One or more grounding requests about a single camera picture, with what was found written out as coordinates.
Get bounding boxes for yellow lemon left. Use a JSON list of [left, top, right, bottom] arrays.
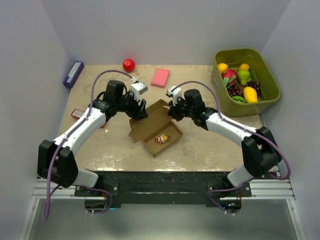
[[217, 63, 229, 74]]

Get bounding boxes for purple rectangular box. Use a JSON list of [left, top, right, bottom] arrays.
[[62, 61, 85, 89]]

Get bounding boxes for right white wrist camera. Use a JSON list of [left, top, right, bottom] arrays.
[[165, 85, 182, 106]]

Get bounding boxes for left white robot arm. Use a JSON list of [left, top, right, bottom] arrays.
[[37, 80, 148, 196]]

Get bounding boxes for orange fruit right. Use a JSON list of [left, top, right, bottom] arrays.
[[238, 63, 250, 71]]

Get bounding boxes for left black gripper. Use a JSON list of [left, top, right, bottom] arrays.
[[115, 89, 148, 121]]

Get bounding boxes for red rectangular box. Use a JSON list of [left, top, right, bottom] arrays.
[[70, 108, 106, 129]]

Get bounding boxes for green pear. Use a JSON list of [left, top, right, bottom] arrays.
[[237, 70, 250, 86]]

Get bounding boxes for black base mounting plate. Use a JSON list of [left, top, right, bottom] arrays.
[[74, 171, 252, 213]]

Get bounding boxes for red apple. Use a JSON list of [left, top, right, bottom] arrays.
[[122, 58, 136, 73]]

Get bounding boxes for red green dragon fruit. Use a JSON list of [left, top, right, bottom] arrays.
[[221, 69, 238, 89]]

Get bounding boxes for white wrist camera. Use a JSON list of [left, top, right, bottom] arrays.
[[165, 85, 182, 106], [129, 81, 148, 102]]

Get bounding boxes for dark purple grapes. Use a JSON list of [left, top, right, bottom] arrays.
[[227, 80, 261, 97]]

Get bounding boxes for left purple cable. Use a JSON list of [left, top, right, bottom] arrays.
[[41, 69, 137, 221]]

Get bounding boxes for green round toy fruit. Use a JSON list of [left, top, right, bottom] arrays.
[[231, 95, 246, 104]]

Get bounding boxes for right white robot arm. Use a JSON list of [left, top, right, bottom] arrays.
[[166, 86, 281, 197]]

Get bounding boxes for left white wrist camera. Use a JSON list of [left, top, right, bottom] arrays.
[[129, 81, 148, 102]]

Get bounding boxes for brown cardboard box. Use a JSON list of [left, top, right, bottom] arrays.
[[128, 99, 183, 157]]

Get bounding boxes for pink sticky note pad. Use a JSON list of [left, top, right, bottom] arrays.
[[151, 68, 170, 88]]

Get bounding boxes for olive green plastic bin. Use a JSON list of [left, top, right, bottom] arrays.
[[212, 48, 281, 117]]

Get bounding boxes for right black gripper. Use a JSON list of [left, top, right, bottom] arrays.
[[168, 95, 195, 122]]

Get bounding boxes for yellow mango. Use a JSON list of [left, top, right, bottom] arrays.
[[243, 86, 258, 103]]

